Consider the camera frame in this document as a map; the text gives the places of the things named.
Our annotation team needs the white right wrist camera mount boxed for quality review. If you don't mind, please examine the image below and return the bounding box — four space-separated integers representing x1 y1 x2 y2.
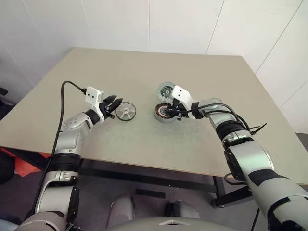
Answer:
171 85 193 119

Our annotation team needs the black cable under right arm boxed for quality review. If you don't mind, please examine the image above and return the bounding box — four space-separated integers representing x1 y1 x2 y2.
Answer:
224 173 249 186

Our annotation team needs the silver spoked rotor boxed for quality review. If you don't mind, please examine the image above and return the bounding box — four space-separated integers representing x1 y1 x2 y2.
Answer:
115 102 139 122

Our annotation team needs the grey rounded shape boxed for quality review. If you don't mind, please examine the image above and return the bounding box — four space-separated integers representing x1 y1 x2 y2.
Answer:
109 193 136 221

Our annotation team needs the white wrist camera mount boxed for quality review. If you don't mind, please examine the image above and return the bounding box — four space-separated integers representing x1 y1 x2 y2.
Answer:
171 85 193 119
84 86 106 121

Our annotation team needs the grey robot torso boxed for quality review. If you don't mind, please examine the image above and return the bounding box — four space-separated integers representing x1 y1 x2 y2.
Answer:
105 216 243 231

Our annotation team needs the orange object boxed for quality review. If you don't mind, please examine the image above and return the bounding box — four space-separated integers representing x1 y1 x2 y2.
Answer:
0 147 52 178

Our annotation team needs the black zip tie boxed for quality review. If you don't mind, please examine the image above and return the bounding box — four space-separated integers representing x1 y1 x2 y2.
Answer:
249 123 268 136

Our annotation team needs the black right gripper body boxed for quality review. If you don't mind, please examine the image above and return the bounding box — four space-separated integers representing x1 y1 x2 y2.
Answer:
171 98 188 120

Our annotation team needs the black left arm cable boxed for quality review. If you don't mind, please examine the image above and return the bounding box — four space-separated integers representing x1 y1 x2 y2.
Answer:
31 81 87 215

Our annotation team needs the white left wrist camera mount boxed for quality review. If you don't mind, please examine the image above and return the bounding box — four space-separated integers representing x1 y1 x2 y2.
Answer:
84 86 106 121

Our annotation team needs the blue fabric object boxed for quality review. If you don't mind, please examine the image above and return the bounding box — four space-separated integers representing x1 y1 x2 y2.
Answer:
0 218 24 231

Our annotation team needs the black chair part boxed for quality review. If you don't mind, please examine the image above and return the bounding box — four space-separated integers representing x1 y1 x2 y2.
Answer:
0 84 15 121

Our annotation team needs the black flat strip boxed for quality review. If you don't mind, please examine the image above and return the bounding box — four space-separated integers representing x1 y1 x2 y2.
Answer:
135 189 167 199

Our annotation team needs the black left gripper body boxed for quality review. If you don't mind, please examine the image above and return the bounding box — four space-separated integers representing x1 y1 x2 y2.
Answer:
99 97 116 120

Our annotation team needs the black table frame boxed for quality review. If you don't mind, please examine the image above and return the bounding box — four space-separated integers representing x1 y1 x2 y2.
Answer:
0 146 256 208

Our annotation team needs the round motor housing lid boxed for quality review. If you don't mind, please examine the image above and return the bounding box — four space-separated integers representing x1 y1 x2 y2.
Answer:
157 81 177 103

